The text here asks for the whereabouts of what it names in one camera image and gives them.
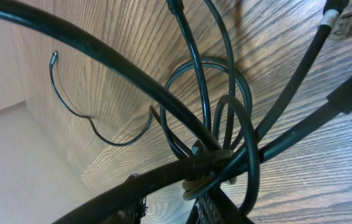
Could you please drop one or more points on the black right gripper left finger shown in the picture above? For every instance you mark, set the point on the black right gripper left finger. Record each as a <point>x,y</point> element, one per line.
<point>132,214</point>

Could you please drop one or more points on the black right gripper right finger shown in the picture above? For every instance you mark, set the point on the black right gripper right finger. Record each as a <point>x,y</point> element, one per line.
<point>216,207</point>

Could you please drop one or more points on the tan rubber band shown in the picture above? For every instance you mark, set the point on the tan rubber band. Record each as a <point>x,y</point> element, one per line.
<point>192,186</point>

